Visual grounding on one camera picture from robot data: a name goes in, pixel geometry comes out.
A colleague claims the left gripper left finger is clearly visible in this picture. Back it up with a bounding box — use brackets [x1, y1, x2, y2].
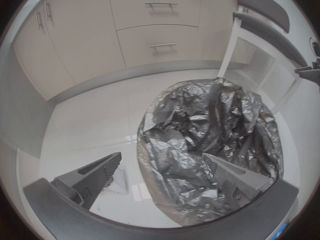
[51, 151, 123, 211]

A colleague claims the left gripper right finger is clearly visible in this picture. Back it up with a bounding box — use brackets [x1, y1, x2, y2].
[201, 153, 270, 208]

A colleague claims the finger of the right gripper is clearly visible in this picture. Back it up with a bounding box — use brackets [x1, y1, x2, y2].
[294, 68, 320, 86]

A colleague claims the white paper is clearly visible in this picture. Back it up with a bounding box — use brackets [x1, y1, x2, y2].
[106, 168, 130, 195]

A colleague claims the black plastic bag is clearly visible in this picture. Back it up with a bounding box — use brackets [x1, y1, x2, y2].
[137, 77, 284, 227]

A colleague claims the grey white chair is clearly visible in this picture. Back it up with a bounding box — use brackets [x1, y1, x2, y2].
[217, 0, 310, 114]

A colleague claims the beige cabinet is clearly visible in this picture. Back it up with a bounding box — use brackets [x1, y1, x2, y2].
[12, 0, 240, 102]

